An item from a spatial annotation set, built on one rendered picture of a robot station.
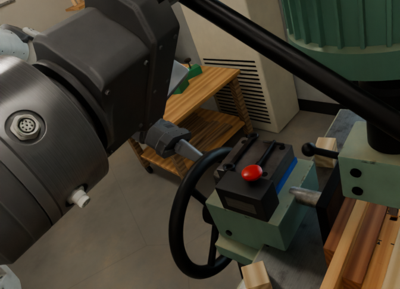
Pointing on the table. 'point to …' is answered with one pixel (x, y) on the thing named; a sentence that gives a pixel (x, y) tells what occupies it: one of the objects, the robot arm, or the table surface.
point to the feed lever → (295, 62)
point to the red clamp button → (252, 172)
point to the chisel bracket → (368, 170)
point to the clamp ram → (323, 201)
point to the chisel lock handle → (309, 150)
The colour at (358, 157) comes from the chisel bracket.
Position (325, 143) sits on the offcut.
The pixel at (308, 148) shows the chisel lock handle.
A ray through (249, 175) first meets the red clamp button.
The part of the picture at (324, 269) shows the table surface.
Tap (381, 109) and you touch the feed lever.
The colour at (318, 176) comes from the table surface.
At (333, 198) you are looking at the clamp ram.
